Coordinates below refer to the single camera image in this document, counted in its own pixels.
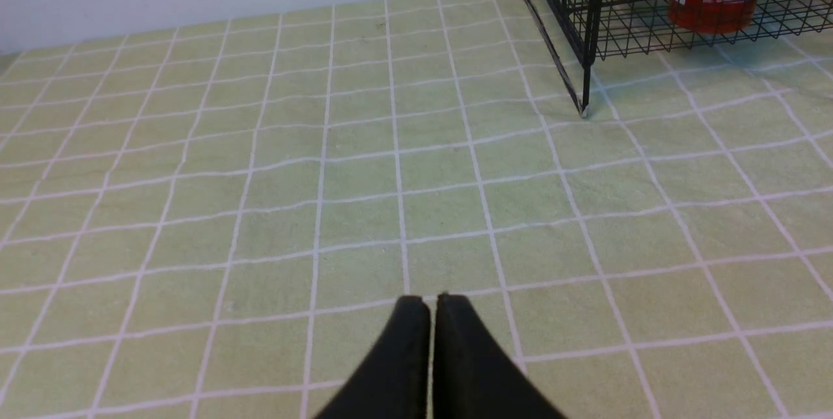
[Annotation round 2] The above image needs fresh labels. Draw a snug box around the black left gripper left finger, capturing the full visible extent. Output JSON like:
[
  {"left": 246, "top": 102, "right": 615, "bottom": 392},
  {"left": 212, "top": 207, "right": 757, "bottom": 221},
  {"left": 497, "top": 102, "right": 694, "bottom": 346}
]
[{"left": 316, "top": 295, "right": 431, "bottom": 418}]

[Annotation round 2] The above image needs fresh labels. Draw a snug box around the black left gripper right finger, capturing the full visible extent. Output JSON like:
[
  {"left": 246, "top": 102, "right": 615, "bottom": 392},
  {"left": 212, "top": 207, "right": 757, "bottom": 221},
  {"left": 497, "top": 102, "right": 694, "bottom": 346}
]
[{"left": 432, "top": 293, "right": 564, "bottom": 418}]

